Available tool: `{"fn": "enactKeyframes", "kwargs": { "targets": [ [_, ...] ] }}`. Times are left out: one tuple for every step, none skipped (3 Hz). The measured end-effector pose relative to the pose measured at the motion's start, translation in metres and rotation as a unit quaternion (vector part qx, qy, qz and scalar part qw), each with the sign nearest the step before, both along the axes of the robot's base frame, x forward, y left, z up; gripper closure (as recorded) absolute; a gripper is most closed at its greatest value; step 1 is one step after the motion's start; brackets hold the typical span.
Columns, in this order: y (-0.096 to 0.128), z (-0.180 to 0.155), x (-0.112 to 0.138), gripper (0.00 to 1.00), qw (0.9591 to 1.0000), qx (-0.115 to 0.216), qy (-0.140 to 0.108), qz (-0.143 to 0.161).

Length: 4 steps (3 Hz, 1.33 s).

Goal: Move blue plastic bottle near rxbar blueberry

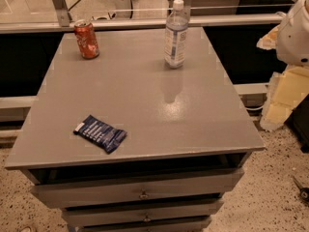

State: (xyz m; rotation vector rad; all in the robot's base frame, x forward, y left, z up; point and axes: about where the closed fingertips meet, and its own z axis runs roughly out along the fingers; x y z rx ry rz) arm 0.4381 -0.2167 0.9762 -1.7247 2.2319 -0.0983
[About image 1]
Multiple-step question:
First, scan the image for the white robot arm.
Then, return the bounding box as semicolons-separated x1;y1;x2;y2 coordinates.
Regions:
256;0;309;131

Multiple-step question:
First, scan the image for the orange soda can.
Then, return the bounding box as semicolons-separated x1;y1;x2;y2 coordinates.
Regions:
74;19;99;59

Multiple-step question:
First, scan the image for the clear plastic water bottle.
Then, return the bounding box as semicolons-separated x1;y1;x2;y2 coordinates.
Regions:
164;0;188;69

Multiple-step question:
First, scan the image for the black caster wheel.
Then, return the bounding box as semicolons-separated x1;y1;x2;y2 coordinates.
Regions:
293;177;309;202

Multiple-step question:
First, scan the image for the blue rxbar wrapper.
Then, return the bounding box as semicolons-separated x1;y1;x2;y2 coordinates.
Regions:
73;115;127;154

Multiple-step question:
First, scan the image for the white cable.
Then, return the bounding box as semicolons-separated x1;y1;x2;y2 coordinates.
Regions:
244;103;266;112

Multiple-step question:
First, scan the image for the metal window rail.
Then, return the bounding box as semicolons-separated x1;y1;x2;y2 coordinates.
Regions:
0;12;286;34

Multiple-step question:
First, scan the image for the bottom grey drawer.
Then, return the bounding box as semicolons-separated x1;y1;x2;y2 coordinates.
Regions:
78;217;211;232

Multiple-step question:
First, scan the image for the grey drawer cabinet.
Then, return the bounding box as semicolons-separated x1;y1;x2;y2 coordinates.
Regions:
4;27;267;232

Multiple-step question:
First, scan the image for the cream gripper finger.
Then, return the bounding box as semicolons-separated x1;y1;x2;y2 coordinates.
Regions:
256;26;279;50
260;65;309;131

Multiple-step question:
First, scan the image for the middle grey drawer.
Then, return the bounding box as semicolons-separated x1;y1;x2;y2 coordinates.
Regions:
63;199;223;227

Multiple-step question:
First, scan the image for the grey drawer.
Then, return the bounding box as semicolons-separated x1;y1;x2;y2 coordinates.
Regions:
63;199;223;227
31;168;244;208
78;217;211;232

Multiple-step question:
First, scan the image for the top grey drawer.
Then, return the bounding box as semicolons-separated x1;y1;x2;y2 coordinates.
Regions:
31;168;244;208

